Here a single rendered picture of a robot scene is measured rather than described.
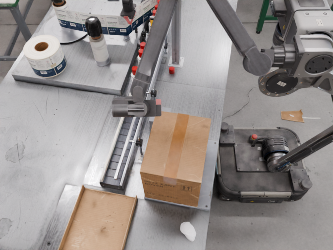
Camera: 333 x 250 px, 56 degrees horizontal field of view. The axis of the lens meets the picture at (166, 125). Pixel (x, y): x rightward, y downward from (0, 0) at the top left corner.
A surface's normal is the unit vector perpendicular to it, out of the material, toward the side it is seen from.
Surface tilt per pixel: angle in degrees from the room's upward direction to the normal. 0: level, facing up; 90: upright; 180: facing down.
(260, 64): 50
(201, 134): 0
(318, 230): 0
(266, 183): 0
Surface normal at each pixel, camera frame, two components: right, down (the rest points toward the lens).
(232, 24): -0.07, 0.32
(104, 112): -0.03, -0.56
